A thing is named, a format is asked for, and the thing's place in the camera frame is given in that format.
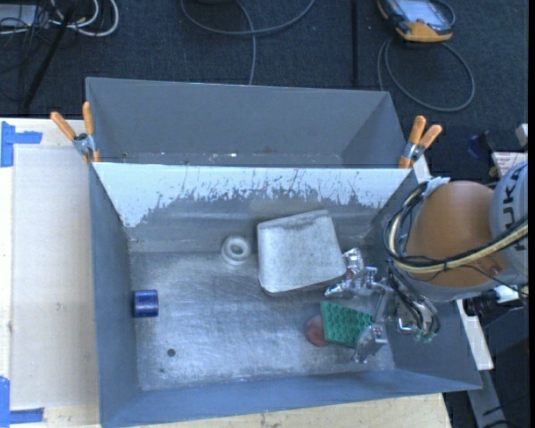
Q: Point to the blue cylinder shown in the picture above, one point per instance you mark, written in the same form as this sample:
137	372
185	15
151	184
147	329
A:
145	303

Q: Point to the red-brown round disc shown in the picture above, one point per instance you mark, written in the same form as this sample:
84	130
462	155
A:
314	332

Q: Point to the crumpled silver foil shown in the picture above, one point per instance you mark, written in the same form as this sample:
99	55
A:
353	262

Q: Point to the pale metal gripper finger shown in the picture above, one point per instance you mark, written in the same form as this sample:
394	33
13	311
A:
368	279
368	342

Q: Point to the black cylinder on white bracket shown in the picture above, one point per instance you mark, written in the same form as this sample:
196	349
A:
483	304

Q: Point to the grey metal bin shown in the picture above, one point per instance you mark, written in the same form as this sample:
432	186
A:
232	323

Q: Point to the pale grey box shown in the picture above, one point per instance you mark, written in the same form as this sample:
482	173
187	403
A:
296	252

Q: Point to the green studded flat block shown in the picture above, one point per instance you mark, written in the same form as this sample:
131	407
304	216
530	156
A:
344	323

